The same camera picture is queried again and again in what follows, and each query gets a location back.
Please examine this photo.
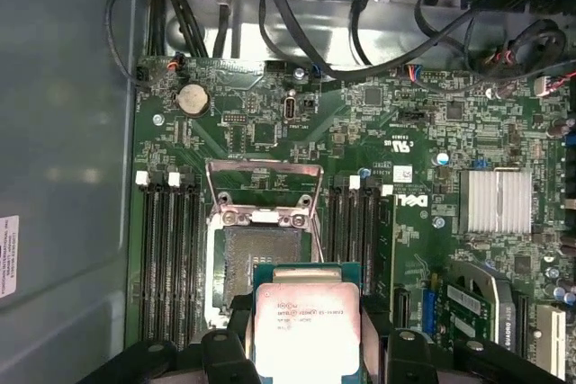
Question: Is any short black expansion slot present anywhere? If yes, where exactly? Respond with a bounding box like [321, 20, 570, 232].
[393, 285, 411, 329]

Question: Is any black sleeved wire bundle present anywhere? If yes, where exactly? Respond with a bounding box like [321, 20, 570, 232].
[467, 14, 576, 79]

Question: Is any white plug with red wires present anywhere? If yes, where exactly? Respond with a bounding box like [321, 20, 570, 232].
[534, 72, 576, 98]

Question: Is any silver USB port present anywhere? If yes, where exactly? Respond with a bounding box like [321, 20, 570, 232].
[282, 94, 299, 125]

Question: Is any silver finned heatsink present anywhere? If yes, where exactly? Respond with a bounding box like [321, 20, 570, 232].
[458, 167, 535, 236]

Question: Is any black graphics card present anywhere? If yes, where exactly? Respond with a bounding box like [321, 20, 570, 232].
[431, 260, 535, 361]

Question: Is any dark grey PC case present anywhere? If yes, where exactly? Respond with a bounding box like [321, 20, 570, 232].
[0, 0, 576, 384]

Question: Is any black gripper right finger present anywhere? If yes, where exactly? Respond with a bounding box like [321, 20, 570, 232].
[358, 300, 567, 384]

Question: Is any green motherboard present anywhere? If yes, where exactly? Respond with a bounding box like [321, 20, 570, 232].
[132, 55, 576, 384]

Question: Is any metal locking lever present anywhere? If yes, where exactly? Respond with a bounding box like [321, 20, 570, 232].
[313, 215, 327, 268]

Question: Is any RAM slot with black clip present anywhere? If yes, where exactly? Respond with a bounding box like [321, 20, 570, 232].
[151, 171, 170, 344]
[330, 174, 347, 264]
[183, 172, 203, 347]
[361, 175, 378, 308]

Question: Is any small white sticker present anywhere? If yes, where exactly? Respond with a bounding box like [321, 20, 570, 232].
[0, 214, 21, 300]

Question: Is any round coin cell battery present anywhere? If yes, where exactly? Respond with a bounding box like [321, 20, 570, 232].
[174, 82, 212, 119]

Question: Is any metal socket cover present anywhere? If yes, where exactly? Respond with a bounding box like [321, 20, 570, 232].
[204, 159, 326, 228]

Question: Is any CPU socket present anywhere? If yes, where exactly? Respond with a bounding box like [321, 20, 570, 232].
[204, 203, 326, 344]

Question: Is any thin black wire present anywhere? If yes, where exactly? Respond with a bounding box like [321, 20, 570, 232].
[103, 0, 157, 91]

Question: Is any blue expansion slot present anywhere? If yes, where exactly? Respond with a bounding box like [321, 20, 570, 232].
[421, 288, 437, 343]

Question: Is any silver CPU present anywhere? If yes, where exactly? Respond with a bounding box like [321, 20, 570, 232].
[250, 261, 365, 384]

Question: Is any long black expansion slot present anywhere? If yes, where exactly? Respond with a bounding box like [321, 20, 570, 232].
[512, 292, 531, 356]

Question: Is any white expansion slot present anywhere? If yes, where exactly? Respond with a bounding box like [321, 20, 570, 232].
[534, 301, 569, 381]

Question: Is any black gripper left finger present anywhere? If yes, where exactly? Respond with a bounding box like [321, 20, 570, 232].
[76, 293, 263, 384]

